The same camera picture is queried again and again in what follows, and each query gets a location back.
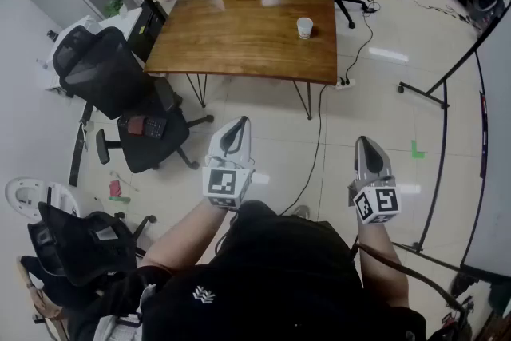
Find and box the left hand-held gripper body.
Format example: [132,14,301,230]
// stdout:
[201,154,256,209]

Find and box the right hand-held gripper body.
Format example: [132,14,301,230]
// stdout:
[347,173,402,224]

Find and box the white paper cup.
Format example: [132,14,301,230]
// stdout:
[296,17,314,40]

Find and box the person's right forearm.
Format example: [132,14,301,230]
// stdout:
[356,220,411,309]

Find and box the person's left forearm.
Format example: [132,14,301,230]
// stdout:
[139,198,235,276]

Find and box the black metal table leg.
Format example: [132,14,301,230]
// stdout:
[185,73,208,109]
[293,80,313,121]

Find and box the black keyboard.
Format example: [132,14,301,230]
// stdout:
[118,114,168,140]

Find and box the brown leather wallet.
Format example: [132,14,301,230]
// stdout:
[127,116,145,136]

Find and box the person's black shirt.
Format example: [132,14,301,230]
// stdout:
[67,200,428,341]

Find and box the black cabinet yellow sticker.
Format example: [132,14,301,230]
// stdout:
[124,3,168,63]

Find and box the black mesh office chair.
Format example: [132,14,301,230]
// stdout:
[26,201,157,288]
[52,24,215,175]

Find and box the white side table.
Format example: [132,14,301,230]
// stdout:
[98,6,144,41]

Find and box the white round plastic appliance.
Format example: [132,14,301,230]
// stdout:
[4,176,105,223]

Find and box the green potted plant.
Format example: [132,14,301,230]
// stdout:
[104,0,125,18]

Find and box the white fabric pouch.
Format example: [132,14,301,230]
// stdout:
[92,314,143,341]

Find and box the long black floor cable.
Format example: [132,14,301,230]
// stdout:
[279,85,328,217]

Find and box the black power cable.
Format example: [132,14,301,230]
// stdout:
[343,0,380,85]

